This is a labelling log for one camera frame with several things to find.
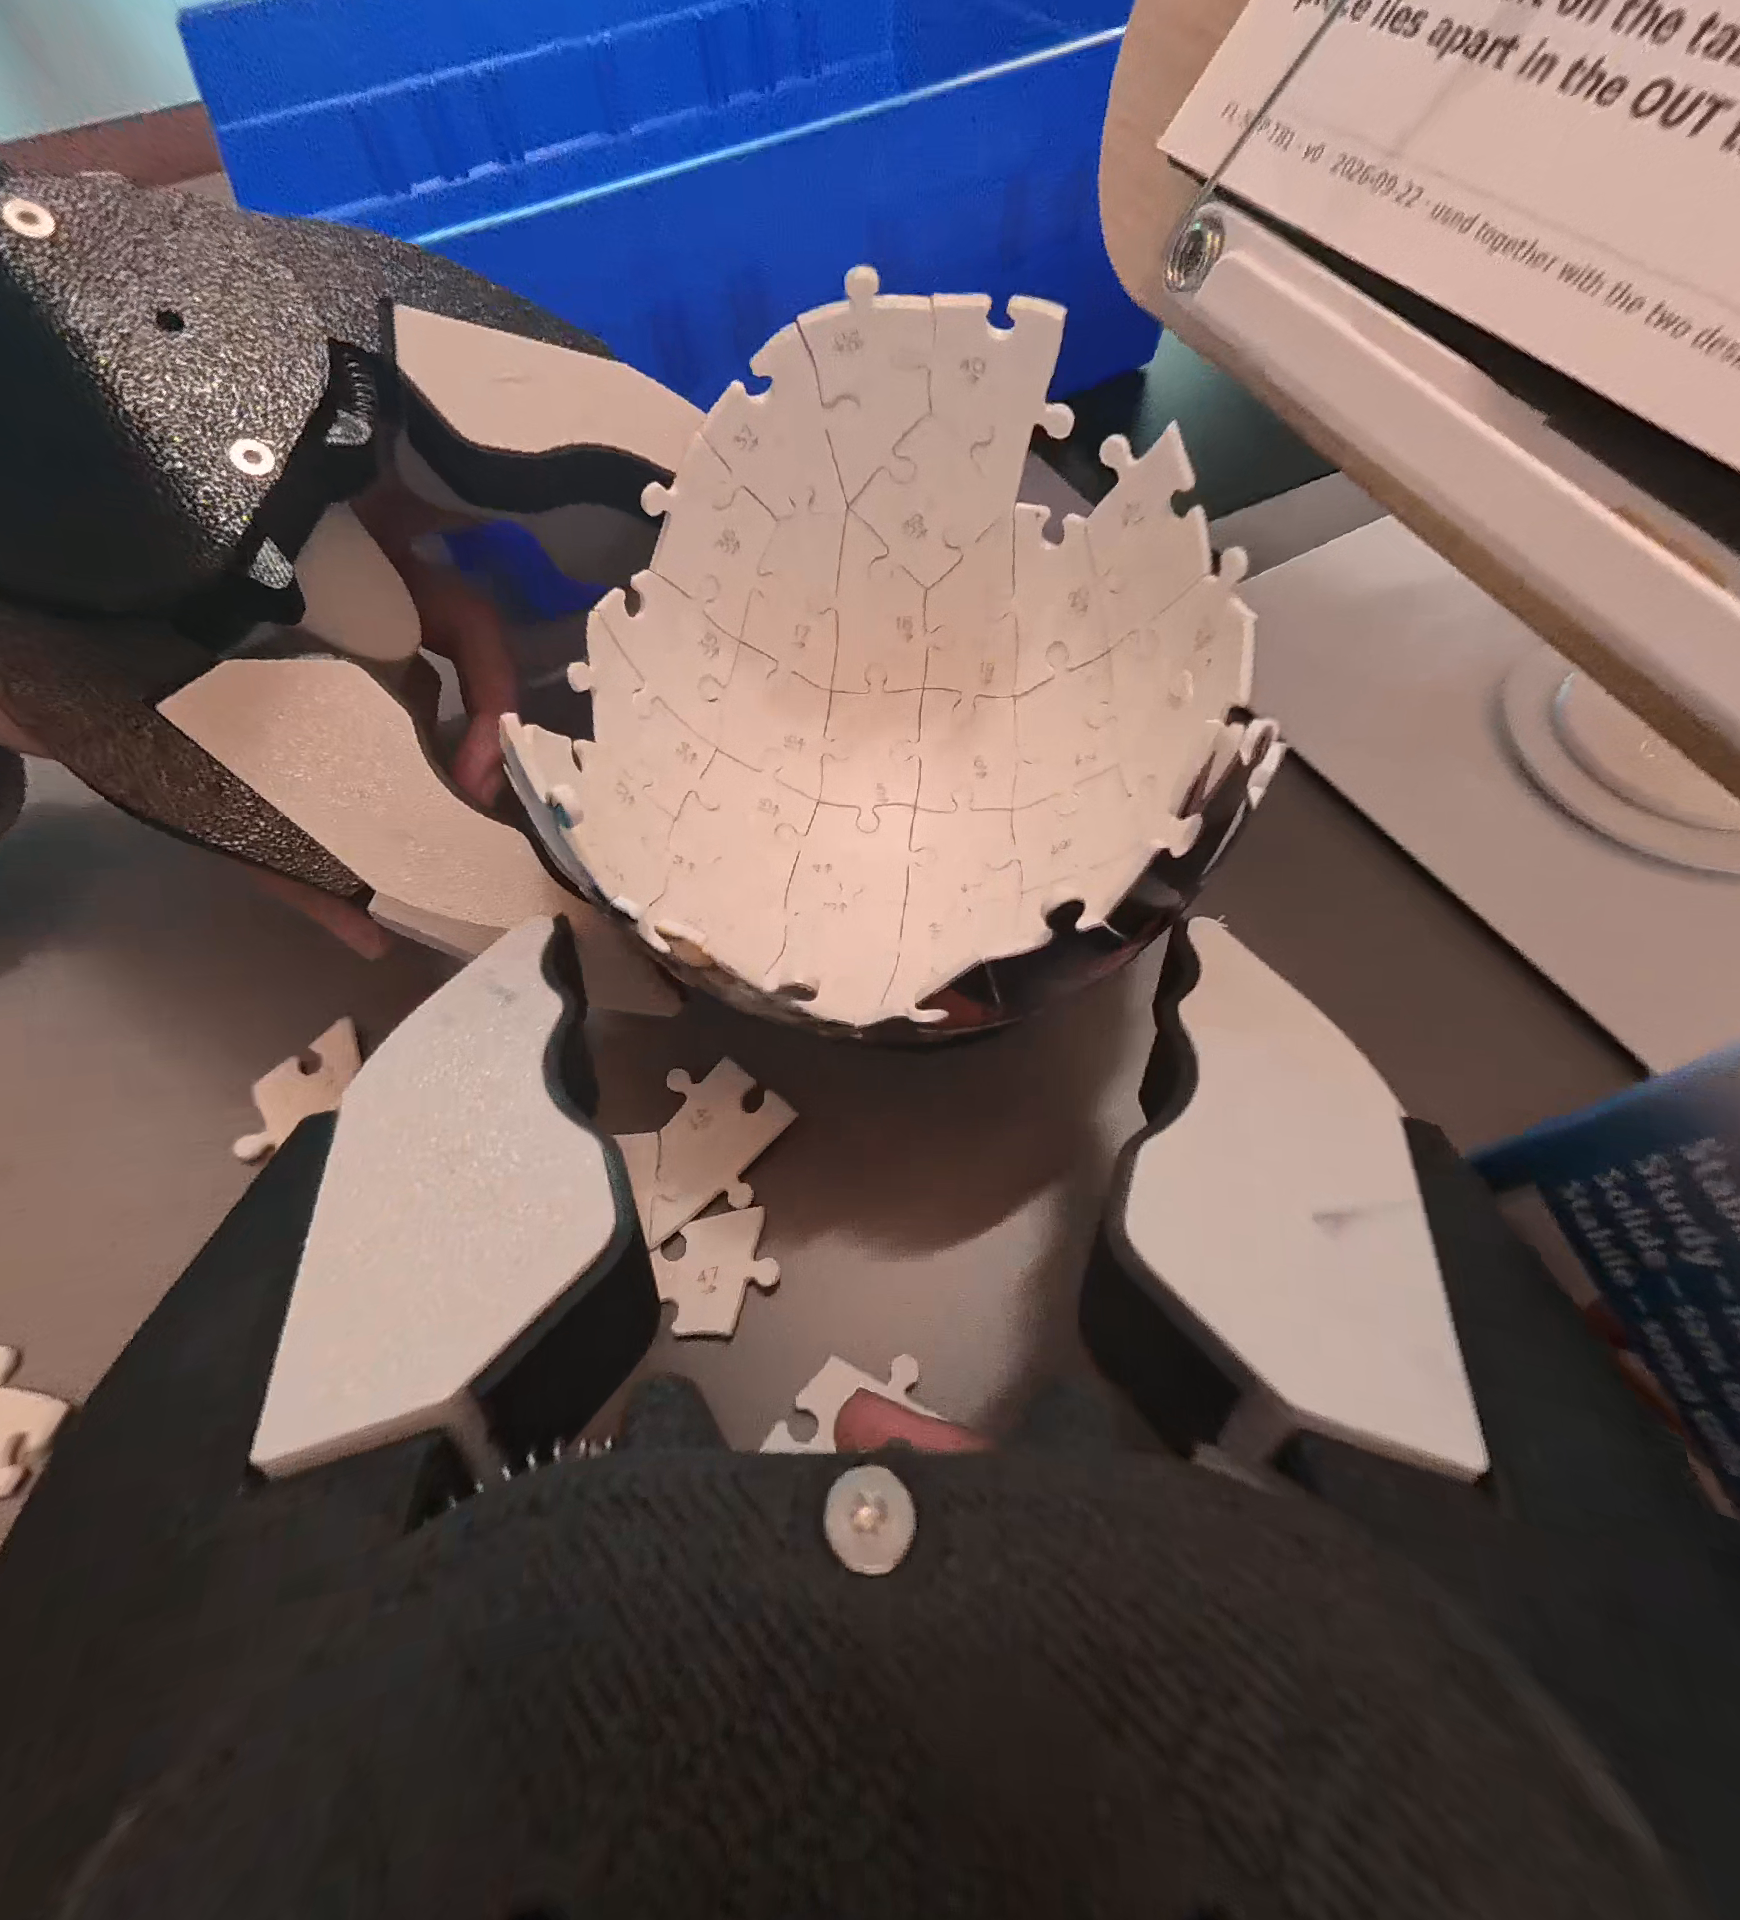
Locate pale sign stand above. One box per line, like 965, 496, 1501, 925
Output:
1098, 0, 1740, 886

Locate person's left hand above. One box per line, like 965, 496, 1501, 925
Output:
420, 568, 520, 811

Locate blue puzzle box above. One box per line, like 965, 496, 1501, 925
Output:
1472, 1013, 1740, 1713

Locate blue plastic bin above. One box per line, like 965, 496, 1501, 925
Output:
175, 0, 1163, 618

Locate scattered loose puzzle pieces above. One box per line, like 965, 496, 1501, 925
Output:
0, 1022, 961, 1555

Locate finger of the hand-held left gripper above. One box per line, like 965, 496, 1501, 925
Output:
154, 651, 680, 1022
359, 298, 712, 549

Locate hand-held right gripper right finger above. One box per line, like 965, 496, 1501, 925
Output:
1080, 917, 1493, 1487

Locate printed instruction sheet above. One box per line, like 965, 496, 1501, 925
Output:
1157, 0, 1740, 522

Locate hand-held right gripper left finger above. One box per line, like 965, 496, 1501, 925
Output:
250, 914, 660, 1487

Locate colourful puzzle ball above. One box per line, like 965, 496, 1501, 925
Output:
500, 267, 1287, 1043

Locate person's right hand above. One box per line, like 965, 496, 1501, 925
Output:
838, 1392, 992, 1457

